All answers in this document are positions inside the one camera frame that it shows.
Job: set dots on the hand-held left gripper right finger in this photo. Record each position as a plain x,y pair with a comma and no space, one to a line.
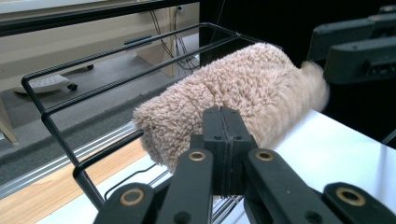
239,137

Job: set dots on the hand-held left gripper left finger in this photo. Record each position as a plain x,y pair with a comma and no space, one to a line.
214,146

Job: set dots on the beige fluffy towel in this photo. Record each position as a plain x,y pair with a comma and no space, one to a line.
236,77

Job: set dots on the white wheeled base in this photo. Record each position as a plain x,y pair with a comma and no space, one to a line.
46,83

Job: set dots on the beige wooden desk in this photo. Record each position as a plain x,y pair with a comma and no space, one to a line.
62,43

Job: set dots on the black horizontal bar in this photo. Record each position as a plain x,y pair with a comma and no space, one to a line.
77,18

